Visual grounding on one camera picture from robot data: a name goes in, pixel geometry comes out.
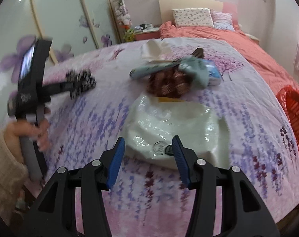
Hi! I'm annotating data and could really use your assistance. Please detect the white plastic mailer bag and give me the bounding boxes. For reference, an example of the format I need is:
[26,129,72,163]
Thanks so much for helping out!
[122,94,230,169]

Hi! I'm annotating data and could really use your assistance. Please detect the black white patterned cloth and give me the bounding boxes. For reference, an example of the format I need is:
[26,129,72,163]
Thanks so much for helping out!
[66,69,96,99]

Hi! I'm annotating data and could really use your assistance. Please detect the red checked scrunchie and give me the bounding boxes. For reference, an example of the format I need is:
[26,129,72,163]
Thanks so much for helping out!
[147,66,193,99]

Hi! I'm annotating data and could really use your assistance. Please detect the blue tissue pack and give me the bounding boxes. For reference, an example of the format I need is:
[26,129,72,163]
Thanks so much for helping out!
[203,59,222,86]

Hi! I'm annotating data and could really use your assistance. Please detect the grey green sock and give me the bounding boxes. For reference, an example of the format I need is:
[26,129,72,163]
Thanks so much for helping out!
[178,56,209,89]

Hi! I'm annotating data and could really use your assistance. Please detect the person's left hand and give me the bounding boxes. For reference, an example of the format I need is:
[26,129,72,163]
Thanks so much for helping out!
[5,105,53,153]

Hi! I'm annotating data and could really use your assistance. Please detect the floral purple table cloth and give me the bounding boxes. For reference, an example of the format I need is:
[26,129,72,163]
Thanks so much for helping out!
[44,38,299,236]

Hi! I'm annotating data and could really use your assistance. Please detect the cream sweater sleeve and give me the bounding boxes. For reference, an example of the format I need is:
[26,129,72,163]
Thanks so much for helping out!
[0,132,28,225]

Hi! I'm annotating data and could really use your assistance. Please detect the sliding glass wardrobe doors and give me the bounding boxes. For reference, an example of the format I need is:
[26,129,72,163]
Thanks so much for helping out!
[0,0,118,124]

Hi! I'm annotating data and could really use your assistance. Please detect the crumpled white tissue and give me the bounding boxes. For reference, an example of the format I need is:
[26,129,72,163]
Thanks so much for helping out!
[141,39,172,62]

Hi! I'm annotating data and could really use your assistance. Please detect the plush toy shelf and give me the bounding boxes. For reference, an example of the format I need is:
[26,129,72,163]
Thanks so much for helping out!
[113,0,134,42]

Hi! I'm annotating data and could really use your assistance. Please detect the brown hair clip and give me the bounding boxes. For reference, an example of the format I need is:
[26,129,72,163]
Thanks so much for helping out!
[191,48,205,59]

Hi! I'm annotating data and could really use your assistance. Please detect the pink left nightstand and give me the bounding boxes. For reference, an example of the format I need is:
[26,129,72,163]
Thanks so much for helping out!
[134,27,160,41]

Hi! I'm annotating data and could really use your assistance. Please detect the red lined laundry basket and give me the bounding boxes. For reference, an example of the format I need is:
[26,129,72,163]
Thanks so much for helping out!
[276,85,299,152]

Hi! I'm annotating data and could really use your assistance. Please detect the salmon pink bed duvet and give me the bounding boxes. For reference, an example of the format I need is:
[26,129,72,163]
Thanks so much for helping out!
[159,20,299,97]

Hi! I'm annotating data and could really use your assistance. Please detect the right nightstand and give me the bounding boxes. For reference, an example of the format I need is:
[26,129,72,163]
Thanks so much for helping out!
[245,33,260,43]

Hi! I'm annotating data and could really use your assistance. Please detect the floral white pillow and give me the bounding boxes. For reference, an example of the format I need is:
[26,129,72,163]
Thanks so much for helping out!
[172,8,214,28]

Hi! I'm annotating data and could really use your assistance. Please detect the striped pink pillow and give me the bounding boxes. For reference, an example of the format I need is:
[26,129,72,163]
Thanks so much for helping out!
[211,10,235,32]

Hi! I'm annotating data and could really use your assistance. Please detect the beige pink headboard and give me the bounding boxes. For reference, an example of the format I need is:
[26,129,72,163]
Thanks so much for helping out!
[158,0,238,25]

